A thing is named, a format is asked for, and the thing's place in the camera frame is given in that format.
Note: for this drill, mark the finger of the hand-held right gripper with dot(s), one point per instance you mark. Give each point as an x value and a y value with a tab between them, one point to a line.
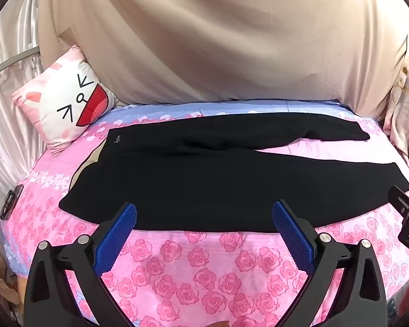
400	199

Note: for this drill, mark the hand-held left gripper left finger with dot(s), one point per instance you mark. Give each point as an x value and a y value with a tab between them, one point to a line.
117	238

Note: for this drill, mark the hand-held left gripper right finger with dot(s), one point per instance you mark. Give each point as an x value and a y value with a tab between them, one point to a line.
293	238

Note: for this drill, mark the black pants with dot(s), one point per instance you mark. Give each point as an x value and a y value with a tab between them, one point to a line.
204	180

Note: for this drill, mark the pale floral cloth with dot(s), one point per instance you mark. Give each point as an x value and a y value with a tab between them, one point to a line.
406	109

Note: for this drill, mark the pink floral bed sheet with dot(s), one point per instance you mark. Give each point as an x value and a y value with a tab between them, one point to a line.
204	272

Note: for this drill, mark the dark phone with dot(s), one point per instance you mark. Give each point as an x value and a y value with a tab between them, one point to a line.
16	194

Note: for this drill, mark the black eyeglasses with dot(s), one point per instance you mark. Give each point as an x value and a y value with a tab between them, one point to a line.
7	201

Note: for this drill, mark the cat face pillow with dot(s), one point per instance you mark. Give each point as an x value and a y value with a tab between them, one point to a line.
66	105

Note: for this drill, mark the white satin curtain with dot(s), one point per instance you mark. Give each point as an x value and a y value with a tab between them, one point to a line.
6	85

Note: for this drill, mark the grey metal rod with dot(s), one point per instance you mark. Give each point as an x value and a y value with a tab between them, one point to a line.
10	60

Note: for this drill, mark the beige curtain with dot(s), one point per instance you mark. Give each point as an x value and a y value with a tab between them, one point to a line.
225	37

